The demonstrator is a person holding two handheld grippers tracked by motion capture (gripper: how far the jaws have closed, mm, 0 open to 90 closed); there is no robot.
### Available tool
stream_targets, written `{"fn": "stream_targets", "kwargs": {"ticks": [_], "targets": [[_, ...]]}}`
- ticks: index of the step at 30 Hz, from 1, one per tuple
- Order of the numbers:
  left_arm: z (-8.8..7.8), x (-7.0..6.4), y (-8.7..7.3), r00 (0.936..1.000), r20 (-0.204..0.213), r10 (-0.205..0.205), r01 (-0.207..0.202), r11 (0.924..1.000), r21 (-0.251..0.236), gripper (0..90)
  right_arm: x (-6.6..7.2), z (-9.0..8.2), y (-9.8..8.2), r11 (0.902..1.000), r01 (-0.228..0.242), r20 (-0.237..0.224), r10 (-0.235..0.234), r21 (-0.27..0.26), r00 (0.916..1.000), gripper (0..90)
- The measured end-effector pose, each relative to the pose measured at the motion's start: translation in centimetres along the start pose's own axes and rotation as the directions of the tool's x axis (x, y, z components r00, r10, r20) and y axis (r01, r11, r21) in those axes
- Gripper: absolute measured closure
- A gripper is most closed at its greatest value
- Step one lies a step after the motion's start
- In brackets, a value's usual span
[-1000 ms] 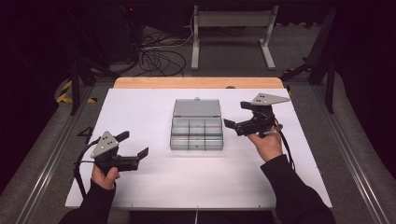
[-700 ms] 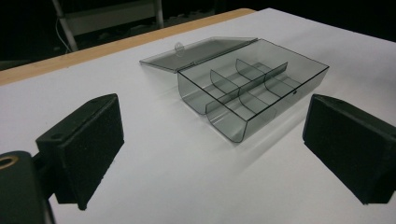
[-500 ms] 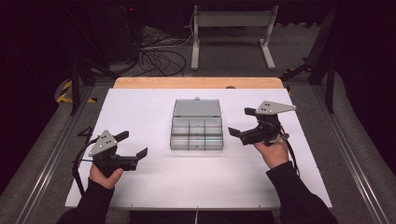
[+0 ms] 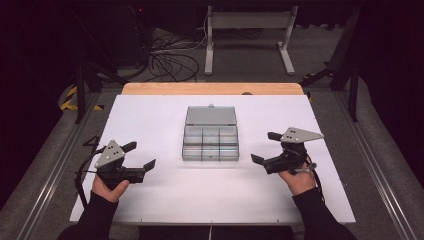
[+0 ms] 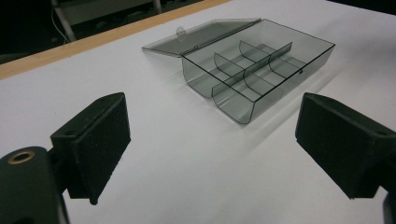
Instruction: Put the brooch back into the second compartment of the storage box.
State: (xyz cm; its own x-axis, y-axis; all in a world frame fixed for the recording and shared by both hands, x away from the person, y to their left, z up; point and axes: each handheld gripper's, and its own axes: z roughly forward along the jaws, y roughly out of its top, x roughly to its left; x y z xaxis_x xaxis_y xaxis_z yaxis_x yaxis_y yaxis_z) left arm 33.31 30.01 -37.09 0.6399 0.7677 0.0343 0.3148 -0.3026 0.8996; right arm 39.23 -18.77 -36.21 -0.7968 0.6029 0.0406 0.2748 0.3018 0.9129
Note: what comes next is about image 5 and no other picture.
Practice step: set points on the white metal desk frame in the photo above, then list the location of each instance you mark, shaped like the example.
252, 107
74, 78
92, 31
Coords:
93, 7

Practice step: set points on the clear grey compartment box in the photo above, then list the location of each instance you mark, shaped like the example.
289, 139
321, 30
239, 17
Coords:
249, 77

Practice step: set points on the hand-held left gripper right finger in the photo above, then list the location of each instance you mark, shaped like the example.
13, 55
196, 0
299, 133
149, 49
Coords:
345, 146

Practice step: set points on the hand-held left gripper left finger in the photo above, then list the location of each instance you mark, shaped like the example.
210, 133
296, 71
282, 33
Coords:
93, 146

